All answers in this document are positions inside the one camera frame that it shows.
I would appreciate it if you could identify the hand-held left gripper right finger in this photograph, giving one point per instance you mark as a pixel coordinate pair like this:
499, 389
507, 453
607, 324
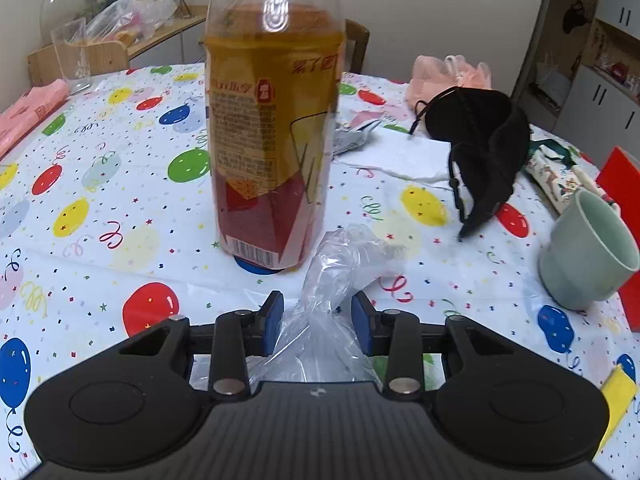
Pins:
361, 325

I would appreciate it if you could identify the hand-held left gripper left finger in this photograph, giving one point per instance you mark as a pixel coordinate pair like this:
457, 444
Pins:
274, 322

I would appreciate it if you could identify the clear plastic bag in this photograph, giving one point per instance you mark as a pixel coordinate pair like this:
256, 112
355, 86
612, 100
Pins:
320, 330

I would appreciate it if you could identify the pink mesh bath pouf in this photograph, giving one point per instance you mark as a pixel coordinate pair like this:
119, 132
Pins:
435, 72

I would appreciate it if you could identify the white tissue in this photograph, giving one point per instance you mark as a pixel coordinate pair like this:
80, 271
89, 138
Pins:
400, 152

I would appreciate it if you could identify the balloon print tablecloth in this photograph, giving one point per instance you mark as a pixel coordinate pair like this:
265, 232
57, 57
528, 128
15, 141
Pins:
125, 220

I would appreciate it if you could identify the plastic bottle with yellow label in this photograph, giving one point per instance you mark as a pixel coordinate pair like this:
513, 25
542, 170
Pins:
270, 135

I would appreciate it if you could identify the crumpled silver wrapper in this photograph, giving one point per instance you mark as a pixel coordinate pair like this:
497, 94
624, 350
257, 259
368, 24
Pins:
352, 135

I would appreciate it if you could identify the green cup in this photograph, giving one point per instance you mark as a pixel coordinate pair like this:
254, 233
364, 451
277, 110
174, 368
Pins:
575, 260

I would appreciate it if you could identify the reindeer print pouch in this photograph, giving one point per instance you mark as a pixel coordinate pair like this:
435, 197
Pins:
555, 175

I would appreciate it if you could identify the yellow sponge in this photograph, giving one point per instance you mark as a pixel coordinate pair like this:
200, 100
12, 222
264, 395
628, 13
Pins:
617, 395

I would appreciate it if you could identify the wooden chair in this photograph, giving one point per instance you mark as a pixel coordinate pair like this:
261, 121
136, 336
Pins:
357, 45

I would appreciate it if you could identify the red board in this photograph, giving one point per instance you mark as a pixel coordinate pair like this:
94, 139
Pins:
620, 170

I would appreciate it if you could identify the wooden sideboard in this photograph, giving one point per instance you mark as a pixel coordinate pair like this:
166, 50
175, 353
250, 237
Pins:
100, 55

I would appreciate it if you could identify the pink plastic bag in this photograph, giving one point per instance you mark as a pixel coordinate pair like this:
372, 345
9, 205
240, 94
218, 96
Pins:
30, 110

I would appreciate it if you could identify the clear drinking glass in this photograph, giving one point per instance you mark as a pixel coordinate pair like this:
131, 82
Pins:
75, 60

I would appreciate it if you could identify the pile of clear plastic bags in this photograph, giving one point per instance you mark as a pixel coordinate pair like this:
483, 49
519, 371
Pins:
130, 15

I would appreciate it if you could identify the white wall cabinet unit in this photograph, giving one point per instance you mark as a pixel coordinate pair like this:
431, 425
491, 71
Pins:
600, 85

